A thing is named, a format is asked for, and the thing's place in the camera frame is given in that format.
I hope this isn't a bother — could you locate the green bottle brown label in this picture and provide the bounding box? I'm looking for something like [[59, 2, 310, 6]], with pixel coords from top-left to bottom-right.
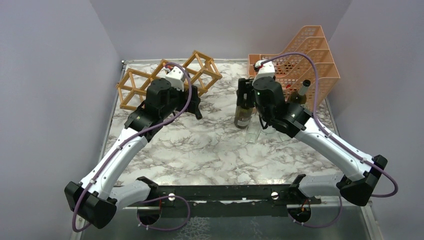
[[234, 106, 256, 129]]

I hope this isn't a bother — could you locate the tall clear glass bottle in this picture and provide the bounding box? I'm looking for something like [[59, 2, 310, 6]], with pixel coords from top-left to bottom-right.
[[245, 113, 262, 143]]

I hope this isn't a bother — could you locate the wooden wine rack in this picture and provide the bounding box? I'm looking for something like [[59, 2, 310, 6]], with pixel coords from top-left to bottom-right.
[[115, 50, 223, 111]]

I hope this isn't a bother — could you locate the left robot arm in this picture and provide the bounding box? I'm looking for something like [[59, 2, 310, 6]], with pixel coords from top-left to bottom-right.
[[64, 78, 202, 233]]

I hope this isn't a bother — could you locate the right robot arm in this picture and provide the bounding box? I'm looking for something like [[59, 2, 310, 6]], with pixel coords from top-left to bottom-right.
[[236, 77, 388, 206]]

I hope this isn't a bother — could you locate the green bottle silver neck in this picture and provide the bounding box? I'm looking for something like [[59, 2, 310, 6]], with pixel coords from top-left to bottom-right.
[[288, 79, 311, 105]]

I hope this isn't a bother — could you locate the short clear glass jar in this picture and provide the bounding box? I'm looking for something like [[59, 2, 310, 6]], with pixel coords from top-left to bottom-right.
[[261, 126, 291, 142]]

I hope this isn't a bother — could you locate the peach plastic file organizer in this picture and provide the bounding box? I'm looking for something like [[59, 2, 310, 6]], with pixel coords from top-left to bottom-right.
[[247, 25, 341, 112]]

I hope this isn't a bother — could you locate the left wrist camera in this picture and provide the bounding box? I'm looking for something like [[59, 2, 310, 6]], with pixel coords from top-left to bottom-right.
[[164, 66, 186, 91]]

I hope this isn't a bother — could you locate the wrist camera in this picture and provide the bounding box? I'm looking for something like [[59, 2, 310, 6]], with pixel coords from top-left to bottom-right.
[[253, 60, 275, 81], [164, 66, 186, 91]]

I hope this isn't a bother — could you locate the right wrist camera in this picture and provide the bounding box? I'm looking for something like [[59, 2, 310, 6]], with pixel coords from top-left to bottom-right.
[[253, 60, 275, 81]]

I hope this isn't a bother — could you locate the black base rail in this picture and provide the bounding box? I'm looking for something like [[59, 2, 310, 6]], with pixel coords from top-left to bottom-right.
[[131, 184, 321, 218]]

